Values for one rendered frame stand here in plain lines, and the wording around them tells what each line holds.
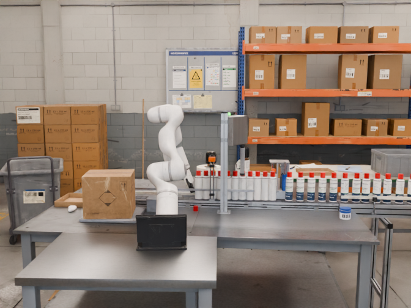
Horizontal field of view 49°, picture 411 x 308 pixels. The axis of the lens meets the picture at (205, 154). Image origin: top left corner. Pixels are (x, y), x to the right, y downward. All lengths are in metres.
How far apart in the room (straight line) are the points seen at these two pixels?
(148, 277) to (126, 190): 0.88
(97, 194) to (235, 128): 0.97
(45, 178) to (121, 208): 2.24
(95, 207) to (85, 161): 3.53
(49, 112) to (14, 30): 2.24
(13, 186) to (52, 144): 1.54
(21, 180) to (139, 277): 3.12
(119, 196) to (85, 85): 5.12
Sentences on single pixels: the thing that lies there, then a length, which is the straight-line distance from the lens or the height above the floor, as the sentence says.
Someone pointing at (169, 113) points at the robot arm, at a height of 1.50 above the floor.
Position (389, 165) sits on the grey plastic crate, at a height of 0.91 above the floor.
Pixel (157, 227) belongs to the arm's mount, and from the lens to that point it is 2.37.
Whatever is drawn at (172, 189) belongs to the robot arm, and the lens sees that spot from 2.53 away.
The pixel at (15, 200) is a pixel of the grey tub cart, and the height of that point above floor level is 0.48.
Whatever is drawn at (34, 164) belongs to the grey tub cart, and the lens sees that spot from 5.78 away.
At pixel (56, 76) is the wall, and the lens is 7.95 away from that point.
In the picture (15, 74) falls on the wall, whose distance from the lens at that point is 8.26.
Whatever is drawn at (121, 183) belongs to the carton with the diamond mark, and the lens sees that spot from 2.85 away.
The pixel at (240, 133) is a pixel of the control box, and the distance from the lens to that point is 3.00.
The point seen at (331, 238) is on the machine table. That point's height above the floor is 0.83.
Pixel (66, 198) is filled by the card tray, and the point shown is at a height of 0.84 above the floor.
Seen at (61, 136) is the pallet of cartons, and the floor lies 0.98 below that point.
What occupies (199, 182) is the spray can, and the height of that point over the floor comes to 1.01.
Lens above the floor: 1.68
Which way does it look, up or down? 9 degrees down
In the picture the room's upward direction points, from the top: straight up
